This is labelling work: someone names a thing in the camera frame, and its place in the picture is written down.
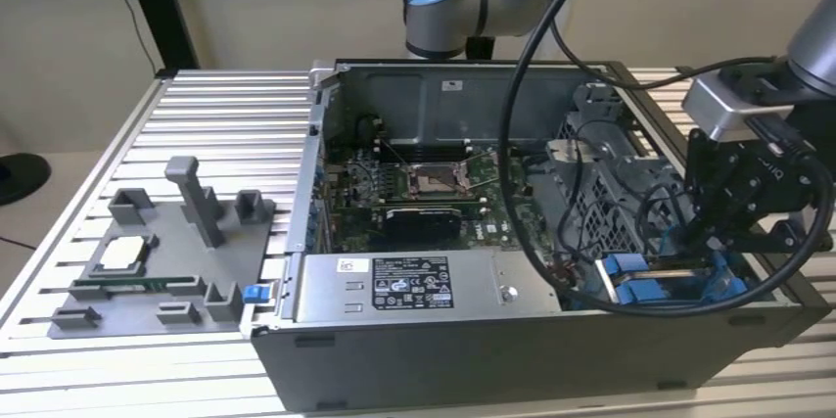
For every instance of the green motherboard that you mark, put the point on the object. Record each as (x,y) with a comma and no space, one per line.
(496,222)

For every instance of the blue case latch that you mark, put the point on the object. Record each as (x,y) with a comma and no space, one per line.
(256,293)

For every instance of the black frame post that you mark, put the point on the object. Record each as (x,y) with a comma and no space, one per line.
(162,12)

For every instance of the black graphics card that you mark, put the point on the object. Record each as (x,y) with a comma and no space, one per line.
(417,227)

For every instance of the silver power supply unit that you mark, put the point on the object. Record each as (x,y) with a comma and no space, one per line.
(326,291)

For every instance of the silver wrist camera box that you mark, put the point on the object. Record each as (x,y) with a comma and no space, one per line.
(718,105)

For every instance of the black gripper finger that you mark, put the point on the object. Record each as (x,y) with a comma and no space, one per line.
(764,239)
(705,193)

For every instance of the locking lever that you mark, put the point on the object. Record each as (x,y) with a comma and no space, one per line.
(396,153)

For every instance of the CPU socket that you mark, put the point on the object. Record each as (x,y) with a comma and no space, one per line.
(430,180)

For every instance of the grey metal disk bay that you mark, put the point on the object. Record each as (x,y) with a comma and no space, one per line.
(600,212)

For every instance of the green RAM stick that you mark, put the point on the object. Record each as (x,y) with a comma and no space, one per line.
(149,283)

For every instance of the dark grey PC case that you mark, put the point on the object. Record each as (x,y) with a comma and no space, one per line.
(489,364)

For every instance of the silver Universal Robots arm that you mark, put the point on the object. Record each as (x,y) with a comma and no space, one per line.
(444,21)

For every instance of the black round stand base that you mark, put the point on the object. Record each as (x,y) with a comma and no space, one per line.
(18,178)

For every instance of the silver CPU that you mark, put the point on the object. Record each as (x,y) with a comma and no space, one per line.
(120,251)

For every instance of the grey parts rack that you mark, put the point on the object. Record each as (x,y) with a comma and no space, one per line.
(169,242)

